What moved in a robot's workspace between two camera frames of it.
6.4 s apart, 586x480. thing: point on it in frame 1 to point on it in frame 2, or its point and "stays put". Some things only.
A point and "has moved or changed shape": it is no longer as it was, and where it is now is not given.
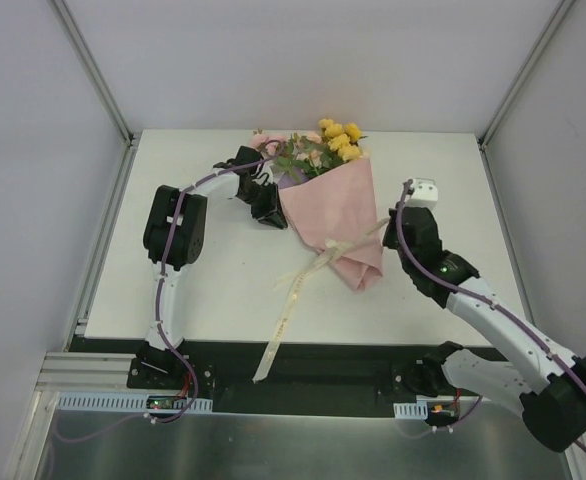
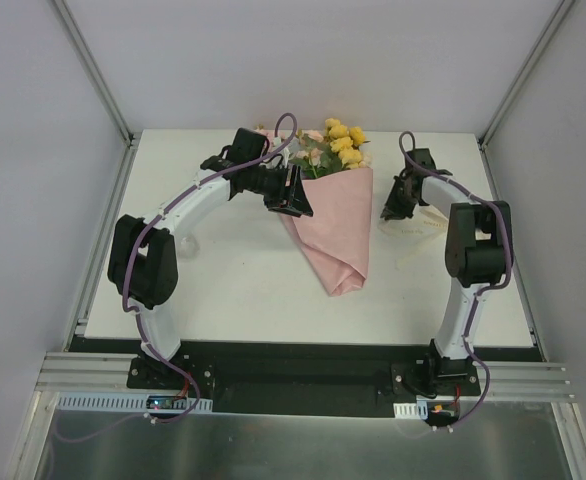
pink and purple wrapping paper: (335, 212) has moved or changed shape
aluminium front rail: (91, 373) stays put
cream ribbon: (331, 247) has moved or changed shape
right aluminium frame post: (524, 74) stays put
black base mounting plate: (311, 377) stays put
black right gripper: (414, 226) to (402, 195)
